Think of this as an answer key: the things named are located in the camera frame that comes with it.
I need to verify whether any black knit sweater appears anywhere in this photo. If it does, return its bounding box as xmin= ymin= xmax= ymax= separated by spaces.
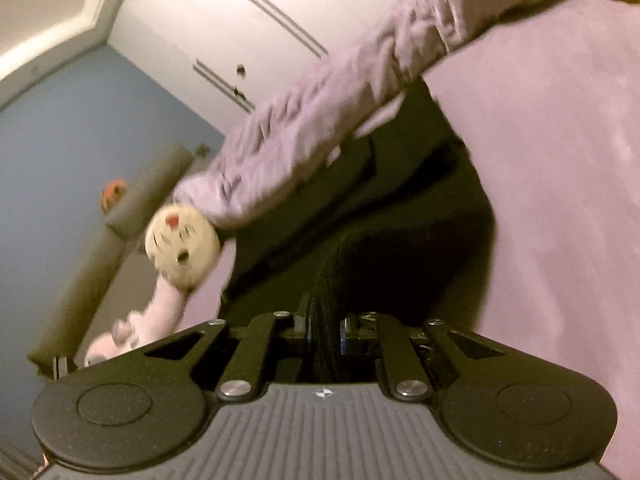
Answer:
xmin=221 ymin=81 xmax=494 ymax=344

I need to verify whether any yellow emoji face plush pillow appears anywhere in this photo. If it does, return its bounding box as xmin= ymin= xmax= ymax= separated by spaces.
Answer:
xmin=144 ymin=204 xmax=221 ymax=289

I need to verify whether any grey padded headboard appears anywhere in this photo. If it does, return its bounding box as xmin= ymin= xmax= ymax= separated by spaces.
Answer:
xmin=27 ymin=144 xmax=207 ymax=378

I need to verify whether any orange plush toy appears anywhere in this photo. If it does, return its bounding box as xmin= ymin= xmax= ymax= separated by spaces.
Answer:
xmin=101 ymin=179 xmax=127 ymax=214

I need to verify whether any lilac bed sheet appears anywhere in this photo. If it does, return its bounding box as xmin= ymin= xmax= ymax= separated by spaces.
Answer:
xmin=171 ymin=0 xmax=640 ymax=480

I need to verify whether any white wardrobe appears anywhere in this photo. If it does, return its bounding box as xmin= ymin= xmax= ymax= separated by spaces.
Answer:
xmin=0 ymin=0 xmax=426 ymax=137

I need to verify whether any lilac crumpled duvet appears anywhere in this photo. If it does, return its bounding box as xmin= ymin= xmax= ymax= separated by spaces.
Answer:
xmin=174 ymin=0 xmax=542 ymax=230

